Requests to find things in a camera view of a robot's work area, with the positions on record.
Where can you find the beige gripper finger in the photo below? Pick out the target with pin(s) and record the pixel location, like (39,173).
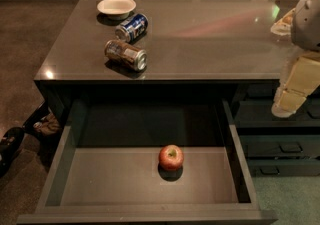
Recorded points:
(286,103)

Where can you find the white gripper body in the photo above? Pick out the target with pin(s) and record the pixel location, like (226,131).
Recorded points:
(307,24)

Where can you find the red apple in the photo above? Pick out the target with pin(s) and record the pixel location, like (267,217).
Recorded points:
(171,158)

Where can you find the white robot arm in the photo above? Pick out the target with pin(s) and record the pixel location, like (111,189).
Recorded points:
(305,31)

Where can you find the closed upper right drawer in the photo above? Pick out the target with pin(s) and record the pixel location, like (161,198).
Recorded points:
(257,113)

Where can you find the closed drawer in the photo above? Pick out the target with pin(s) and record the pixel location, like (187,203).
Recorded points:
(284,168)
(257,113)
(281,146)

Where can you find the closed middle right drawer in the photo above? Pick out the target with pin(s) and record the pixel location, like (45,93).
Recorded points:
(281,146)

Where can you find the closed lower right drawer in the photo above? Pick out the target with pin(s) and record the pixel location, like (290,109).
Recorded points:
(284,168)

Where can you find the dark grey counter cabinet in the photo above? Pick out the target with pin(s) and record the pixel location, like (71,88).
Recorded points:
(198,51)

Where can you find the open grey top drawer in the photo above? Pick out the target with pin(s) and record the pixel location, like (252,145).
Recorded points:
(106,169)

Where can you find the brown silver soda can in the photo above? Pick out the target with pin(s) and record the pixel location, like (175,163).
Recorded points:
(126,55)

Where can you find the blue soda can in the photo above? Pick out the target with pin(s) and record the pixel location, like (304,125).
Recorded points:
(132,28)

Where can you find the white bowl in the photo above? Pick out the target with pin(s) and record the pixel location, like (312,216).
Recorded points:
(116,9)

